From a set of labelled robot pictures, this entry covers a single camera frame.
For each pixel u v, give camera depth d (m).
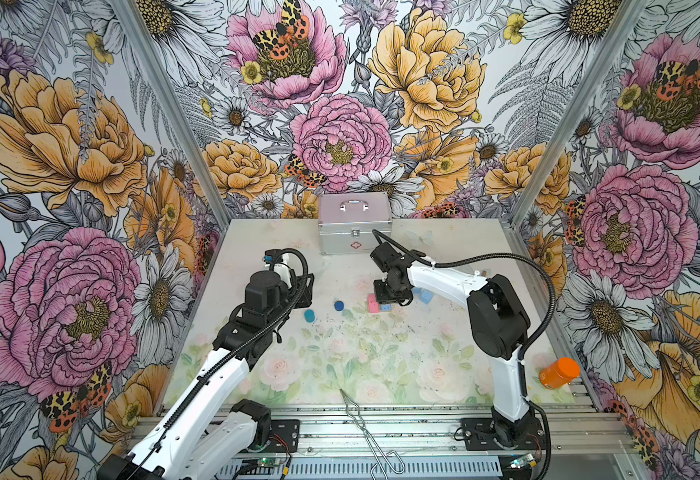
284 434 0.73
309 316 0.95
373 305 0.94
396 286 0.81
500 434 0.66
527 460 0.71
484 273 1.06
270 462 0.70
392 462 0.71
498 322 0.53
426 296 0.66
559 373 0.76
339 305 0.97
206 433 0.46
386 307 0.94
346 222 1.02
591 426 0.78
